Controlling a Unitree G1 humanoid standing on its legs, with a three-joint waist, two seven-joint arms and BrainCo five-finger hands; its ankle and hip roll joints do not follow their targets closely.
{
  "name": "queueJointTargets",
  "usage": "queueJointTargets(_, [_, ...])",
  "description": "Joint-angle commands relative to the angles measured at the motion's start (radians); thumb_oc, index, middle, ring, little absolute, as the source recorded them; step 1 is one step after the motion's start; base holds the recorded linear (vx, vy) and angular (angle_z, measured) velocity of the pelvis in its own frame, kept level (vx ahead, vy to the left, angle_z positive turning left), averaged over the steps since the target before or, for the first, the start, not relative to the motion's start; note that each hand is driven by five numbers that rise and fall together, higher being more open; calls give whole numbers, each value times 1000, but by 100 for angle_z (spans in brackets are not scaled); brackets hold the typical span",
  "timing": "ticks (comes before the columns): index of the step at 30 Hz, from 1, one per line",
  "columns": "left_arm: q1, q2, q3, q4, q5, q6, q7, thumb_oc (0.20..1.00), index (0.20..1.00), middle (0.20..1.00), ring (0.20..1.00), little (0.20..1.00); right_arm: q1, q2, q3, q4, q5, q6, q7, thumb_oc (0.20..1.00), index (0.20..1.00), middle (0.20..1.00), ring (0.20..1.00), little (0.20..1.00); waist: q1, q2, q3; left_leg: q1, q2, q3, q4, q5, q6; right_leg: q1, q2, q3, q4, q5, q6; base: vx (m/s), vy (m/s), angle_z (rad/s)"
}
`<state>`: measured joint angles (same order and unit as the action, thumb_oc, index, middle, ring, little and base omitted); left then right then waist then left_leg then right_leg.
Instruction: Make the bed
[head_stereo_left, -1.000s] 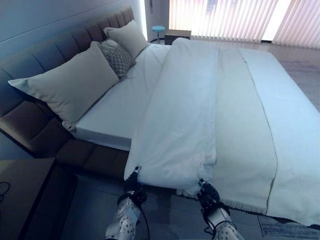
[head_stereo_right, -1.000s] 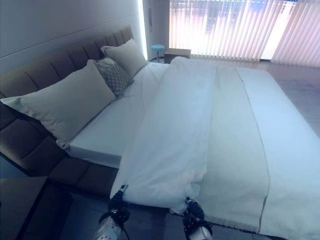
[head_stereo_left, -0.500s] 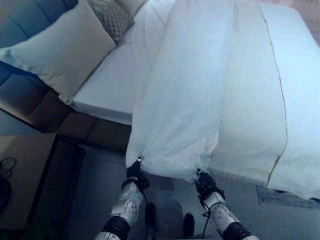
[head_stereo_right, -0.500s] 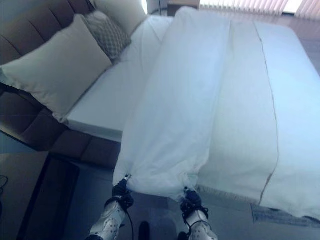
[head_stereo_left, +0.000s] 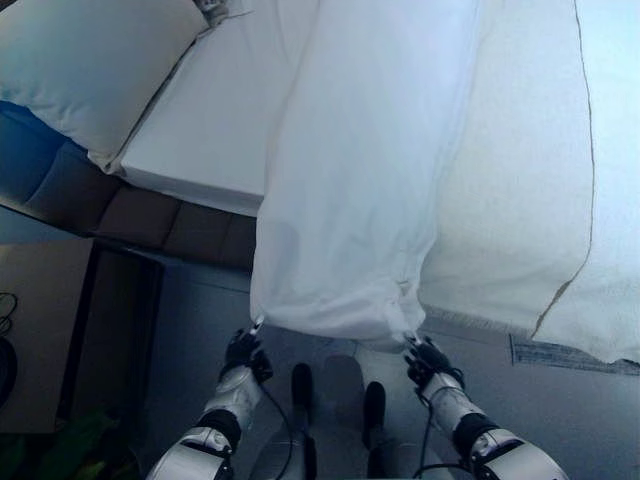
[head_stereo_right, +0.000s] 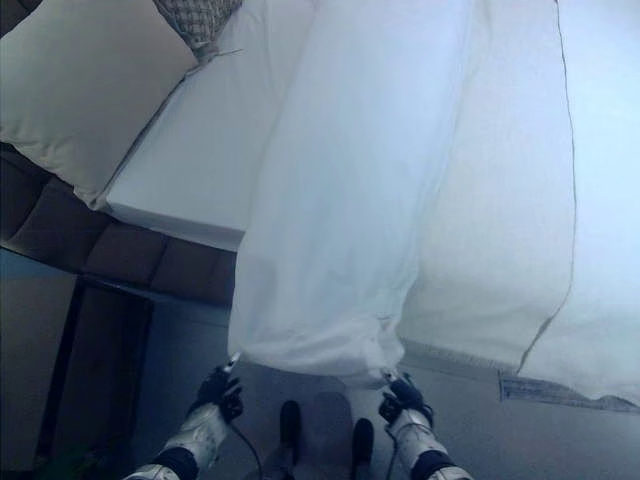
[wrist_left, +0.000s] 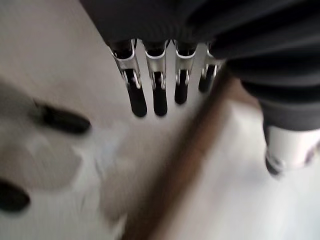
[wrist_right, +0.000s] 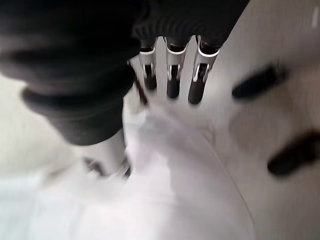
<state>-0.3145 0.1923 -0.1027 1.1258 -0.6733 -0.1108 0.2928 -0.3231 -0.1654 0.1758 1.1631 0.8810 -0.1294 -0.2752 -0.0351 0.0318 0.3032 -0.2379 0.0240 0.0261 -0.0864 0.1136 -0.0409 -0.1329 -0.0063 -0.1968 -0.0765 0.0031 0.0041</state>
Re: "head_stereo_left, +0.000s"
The robot legs and feet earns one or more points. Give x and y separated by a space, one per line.
340 410

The wooden bedside table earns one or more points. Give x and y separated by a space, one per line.
65 330

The dark padded bed frame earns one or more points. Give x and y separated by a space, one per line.
125 210

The white duvet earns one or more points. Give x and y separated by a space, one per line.
450 165

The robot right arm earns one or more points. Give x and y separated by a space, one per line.
480 430

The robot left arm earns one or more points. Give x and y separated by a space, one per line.
210 425

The white pillow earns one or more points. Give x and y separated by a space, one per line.
95 75

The white mattress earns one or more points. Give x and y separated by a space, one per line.
220 100

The green plant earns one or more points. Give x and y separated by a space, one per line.
60 445

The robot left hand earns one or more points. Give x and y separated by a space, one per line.
242 348

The printed paper sheet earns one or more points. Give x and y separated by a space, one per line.
565 356

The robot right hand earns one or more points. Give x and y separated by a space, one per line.
425 358

